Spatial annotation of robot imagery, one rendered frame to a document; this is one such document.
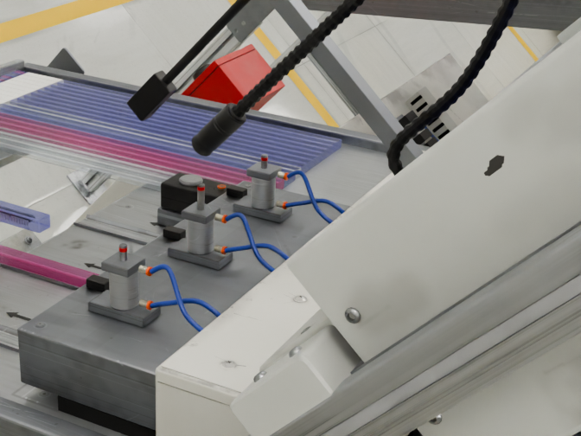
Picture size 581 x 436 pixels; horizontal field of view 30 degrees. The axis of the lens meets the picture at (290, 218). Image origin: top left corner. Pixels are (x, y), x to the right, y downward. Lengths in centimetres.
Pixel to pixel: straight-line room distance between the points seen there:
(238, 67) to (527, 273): 136
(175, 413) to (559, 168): 34
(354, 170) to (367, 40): 274
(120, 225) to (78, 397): 33
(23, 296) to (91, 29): 205
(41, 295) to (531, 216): 56
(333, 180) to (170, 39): 199
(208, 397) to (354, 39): 327
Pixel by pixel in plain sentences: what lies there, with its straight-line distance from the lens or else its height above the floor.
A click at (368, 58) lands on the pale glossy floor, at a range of 392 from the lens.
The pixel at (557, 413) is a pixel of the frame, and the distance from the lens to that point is 57.
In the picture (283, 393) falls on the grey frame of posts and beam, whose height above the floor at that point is 135.
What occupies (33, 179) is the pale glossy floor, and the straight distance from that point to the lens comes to 255.
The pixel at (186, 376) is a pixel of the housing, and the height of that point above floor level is 124.
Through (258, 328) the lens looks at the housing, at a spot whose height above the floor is 125.
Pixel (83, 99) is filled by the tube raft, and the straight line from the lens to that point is 147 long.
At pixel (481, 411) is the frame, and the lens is 59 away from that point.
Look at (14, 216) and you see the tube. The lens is 86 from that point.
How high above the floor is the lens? 175
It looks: 35 degrees down
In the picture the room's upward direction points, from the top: 51 degrees clockwise
